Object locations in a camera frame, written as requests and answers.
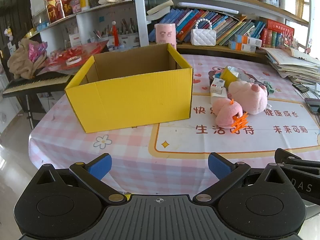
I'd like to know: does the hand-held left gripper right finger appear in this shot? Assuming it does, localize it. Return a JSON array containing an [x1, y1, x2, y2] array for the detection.
[[192, 152, 290, 205]]

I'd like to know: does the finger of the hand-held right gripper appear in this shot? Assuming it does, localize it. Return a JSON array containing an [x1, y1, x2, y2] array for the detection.
[[274, 148, 320, 172]]

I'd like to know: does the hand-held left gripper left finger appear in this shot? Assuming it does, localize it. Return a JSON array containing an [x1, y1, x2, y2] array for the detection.
[[32, 153, 127, 205]]

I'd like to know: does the orange hair claw clip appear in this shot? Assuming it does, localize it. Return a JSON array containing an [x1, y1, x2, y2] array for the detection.
[[229, 99, 250, 134]]

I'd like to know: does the small pink plush toy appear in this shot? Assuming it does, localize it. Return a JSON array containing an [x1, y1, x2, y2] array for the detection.
[[211, 98, 243, 128]]

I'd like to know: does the large pink plush pig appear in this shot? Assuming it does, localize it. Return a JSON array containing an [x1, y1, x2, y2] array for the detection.
[[228, 80, 268, 115]]

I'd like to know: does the plain white box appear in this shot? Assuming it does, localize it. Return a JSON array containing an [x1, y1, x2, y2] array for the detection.
[[210, 89, 229, 105]]

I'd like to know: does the teal plastic clip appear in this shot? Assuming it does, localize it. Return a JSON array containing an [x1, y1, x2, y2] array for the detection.
[[260, 80, 275, 96]]

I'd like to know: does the yellow cardboard box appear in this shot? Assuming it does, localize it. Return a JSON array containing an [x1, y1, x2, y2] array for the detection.
[[64, 43, 194, 133]]

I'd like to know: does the small white red-label box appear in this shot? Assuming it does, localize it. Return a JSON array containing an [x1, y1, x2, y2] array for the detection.
[[209, 77, 226, 95]]

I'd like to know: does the yellow tape roll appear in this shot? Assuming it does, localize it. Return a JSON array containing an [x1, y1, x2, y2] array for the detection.
[[219, 65, 241, 88]]

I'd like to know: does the pink checked printed tablecloth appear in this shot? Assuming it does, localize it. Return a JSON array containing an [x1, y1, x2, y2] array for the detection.
[[28, 54, 320, 195]]

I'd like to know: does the black phone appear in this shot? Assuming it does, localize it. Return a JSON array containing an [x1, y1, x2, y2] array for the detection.
[[292, 82, 310, 93]]

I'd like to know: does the stack of papers and notebooks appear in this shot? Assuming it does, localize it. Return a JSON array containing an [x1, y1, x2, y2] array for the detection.
[[264, 46, 320, 85]]

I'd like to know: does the black keyboard stand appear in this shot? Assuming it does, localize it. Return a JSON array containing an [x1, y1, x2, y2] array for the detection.
[[22, 94, 38, 130]]

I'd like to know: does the electric piano keyboard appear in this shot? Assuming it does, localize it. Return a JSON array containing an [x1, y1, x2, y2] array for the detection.
[[2, 71, 75, 99]]

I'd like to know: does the white red tape roll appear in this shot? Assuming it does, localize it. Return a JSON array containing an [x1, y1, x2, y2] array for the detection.
[[65, 56, 82, 66]]

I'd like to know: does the red printed paper sheet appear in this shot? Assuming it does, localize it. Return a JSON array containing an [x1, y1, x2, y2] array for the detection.
[[44, 40, 109, 68]]

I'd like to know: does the red thick book set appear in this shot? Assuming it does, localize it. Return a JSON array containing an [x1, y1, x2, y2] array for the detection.
[[260, 19, 295, 48]]

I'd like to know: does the white red shelf box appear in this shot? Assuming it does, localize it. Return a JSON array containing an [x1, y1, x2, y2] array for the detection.
[[69, 32, 82, 48]]

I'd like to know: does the white pen holder box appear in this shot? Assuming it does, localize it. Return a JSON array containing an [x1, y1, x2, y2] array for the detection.
[[117, 17, 140, 48]]

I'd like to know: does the beige crumpled cloth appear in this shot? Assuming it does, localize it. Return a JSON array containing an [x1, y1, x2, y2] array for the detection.
[[7, 39, 48, 79]]

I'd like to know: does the pink foil wrapping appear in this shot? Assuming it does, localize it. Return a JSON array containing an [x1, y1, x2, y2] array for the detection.
[[28, 42, 48, 62]]

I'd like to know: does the red slim doll ornament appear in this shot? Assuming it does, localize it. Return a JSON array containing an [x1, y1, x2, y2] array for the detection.
[[111, 20, 120, 47]]

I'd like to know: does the long row of slanted books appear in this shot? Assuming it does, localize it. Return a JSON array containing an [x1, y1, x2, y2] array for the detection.
[[149, 8, 266, 47]]

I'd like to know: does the pink cylinder container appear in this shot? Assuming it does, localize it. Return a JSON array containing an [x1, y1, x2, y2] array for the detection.
[[154, 23, 177, 50]]

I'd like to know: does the white wooden bookshelf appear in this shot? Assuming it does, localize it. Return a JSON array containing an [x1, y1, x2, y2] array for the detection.
[[30, 0, 313, 57]]

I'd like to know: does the white rolled paper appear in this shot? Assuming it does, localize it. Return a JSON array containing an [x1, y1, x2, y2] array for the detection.
[[176, 1, 239, 15]]

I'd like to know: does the pink small gift box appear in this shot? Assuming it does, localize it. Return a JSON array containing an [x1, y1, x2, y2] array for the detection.
[[70, 0, 82, 14]]

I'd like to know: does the red festive gift bag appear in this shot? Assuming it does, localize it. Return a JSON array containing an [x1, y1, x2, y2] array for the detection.
[[43, 0, 73, 24]]

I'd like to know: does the white quilted pearl-handle handbag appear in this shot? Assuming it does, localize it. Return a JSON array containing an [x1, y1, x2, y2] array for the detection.
[[191, 18, 217, 47]]

